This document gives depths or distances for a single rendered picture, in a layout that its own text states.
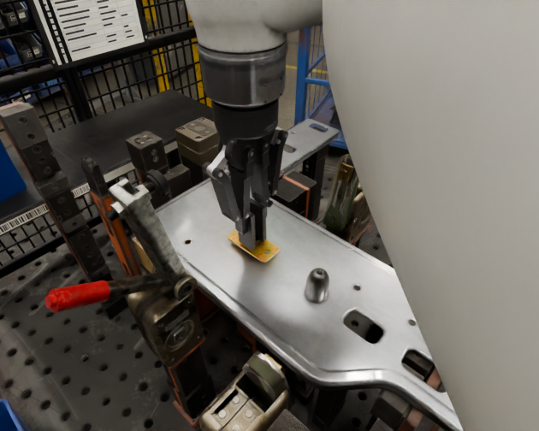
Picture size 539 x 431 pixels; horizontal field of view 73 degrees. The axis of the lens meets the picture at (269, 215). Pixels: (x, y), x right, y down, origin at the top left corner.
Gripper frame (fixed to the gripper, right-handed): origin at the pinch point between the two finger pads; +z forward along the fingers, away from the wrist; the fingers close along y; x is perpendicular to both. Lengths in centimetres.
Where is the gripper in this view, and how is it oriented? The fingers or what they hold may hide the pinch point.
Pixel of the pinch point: (251, 224)
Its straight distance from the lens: 54.1
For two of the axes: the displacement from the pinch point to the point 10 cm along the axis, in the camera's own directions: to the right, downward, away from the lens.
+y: 6.7, -5.0, 5.4
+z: 0.0, 7.4, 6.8
